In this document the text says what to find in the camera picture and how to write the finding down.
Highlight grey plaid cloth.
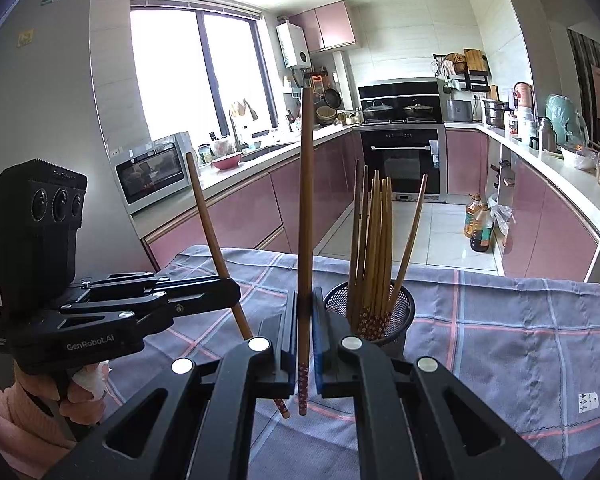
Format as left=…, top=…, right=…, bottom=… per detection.
left=97, top=244, right=600, bottom=480

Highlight stainless steel stockpot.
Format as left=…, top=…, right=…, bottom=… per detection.
left=482, top=98, right=510, bottom=127

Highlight person's left hand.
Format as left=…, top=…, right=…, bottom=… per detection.
left=60, top=384, right=102, bottom=429

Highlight kitchen window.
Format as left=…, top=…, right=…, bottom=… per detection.
left=130, top=5, right=279, bottom=143

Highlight pink lower cabinets long run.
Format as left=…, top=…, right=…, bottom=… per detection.
left=142, top=127, right=366, bottom=271

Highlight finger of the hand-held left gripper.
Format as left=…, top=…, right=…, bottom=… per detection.
left=56, top=277, right=242, bottom=335
left=82, top=271, right=221, bottom=294

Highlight cooking oil bottles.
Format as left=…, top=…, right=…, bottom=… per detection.
left=469, top=205, right=495, bottom=253

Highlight wooden chopstick patterned tip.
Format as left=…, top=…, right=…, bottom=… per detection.
left=185, top=151, right=292, bottom=420
left=296, top=87, right=315, bottom=417

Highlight white microwave oven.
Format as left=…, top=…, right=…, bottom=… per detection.
left=111, top=131, right=201, bottom=216

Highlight grey refrigerator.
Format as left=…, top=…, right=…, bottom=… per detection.
left=0, top=0, right=156, bottom=281

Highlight chrome sink faucet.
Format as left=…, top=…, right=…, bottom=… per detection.
left=228, top=110, right=248, bottom=153

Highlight silver toaster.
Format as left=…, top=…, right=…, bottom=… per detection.
left=446, top=100, right=473, bottom=122

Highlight white tissue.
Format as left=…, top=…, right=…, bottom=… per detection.
left=72, top=365, right=108, bottom=401

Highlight bundle of brown chopsticks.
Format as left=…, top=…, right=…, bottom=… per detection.
left=346, top=159, right=428, bottom=341

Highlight yellow cooking oil bottle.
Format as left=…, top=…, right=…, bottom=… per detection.
left=463, top=193, right=483, bottom=239

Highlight plastic bag by cabinet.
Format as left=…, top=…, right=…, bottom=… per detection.
left=487, top=195, right=513, bottom=251

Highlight black built-in oven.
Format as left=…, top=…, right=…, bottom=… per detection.
left=360, top=127, right=446, bottom=203

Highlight dark striped curtain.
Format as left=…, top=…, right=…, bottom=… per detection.
left=567, top=27, right=600, bottom=161

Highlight pink thermos jug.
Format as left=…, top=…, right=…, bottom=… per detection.
left=512, top=81, right=533, bottom=111

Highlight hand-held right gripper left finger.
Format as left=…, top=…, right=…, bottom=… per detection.
left=42, top=287, right=300, bottom=480

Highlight green appliance under plastic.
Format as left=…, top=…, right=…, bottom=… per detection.
left=545, top=94, right=590, bottom=150

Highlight red bowl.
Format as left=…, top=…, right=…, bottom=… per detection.
left=211, top=152, right=243, bottom=171

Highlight black wall rack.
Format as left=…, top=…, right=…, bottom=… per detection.
left=432, top=49, right=492, bottom=92

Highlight pink lower cabinets curved run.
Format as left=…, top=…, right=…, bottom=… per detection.
left=445, top=127, right=600, bottom=281

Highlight white wall water heater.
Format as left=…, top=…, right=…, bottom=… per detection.
left=276, top=22, right=312, bottom=68

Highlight clear plastic bag with food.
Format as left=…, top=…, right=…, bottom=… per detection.
left=562, top=145, right=600, bottom=171

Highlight black range hood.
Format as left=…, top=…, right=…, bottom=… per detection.
left=357, top=80, right=442, bottom=123

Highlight black mesh utensil holder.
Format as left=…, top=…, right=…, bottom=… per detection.
left=322, top=280, right=416, bottom=361

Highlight pink upper wall cabinet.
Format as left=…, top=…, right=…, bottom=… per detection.
left=287, top=1, right=357, bottom=53

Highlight person's left forearm pink sleeve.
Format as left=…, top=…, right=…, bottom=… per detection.
left=0, top=365, right=78, bottom=480

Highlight steel vacuum flask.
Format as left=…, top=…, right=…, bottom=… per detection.
left=537, top=116, right=558, bottom=153

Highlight black lidded pot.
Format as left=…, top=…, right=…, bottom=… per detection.
left=402, top=103, right=437, bottom=121

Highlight black lidded wok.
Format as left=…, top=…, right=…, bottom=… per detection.
left=362, top=101, right=396, bottom=122

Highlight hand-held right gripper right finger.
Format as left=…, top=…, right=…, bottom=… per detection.
left=311, top=286, right=563, bottom=480

